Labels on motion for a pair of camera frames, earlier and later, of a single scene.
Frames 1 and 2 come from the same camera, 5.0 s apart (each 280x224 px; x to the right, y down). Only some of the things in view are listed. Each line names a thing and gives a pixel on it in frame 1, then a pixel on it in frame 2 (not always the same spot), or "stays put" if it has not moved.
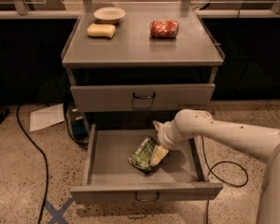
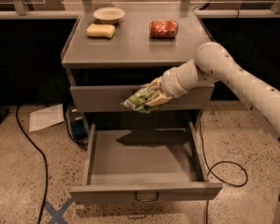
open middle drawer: (113, 178) stays put
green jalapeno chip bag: (143, 156) -> (137, 101)
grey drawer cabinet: (133, 63) stays put
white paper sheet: (47, 117) stays put
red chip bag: (163, 28) stays put
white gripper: (161, 136) -> (170, 84)
